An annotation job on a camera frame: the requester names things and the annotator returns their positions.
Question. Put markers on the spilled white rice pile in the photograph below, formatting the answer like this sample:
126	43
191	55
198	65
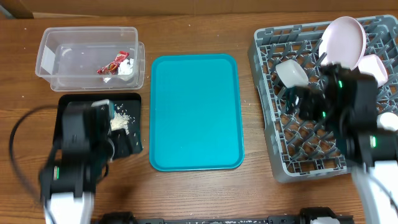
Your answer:
123	119

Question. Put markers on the red snack wrapper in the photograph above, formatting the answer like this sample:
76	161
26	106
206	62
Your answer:
112	67

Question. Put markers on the small white plate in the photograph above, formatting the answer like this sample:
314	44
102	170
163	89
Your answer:
373	65

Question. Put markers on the clear plastic waste bin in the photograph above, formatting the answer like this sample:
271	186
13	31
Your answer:
69	57

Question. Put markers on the teal serving tray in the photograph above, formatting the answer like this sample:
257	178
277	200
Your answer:
195	113

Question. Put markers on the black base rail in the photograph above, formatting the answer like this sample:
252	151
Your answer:
305	216

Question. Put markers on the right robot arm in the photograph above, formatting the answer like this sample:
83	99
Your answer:
346	106

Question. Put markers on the white paper cup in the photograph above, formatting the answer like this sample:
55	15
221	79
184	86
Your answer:
387	121

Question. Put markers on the black rectangular tray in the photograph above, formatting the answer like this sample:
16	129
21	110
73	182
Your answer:
131	100

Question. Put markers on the large white plate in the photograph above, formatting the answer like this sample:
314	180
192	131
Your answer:
344	42

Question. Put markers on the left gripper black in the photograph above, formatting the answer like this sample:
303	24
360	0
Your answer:
124	144

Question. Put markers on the grey bowl of rice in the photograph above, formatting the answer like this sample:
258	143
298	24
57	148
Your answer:
291	74

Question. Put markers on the grey dishwasher rack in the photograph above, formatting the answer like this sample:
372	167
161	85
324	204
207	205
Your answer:
303	150

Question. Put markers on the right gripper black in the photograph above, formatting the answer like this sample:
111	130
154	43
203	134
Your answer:
304	104

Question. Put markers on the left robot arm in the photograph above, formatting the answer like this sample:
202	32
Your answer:
79	160

